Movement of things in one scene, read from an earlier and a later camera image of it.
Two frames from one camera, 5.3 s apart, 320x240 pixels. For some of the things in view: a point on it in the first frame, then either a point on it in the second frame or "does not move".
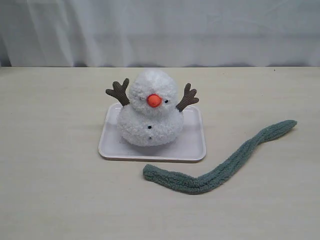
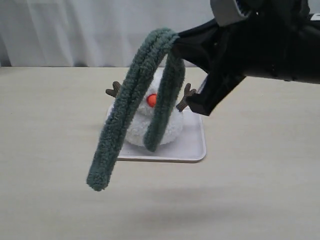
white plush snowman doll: [151, 116] does not move
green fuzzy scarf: [194, 184] to [155, 46]
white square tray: [189, 147] does not move
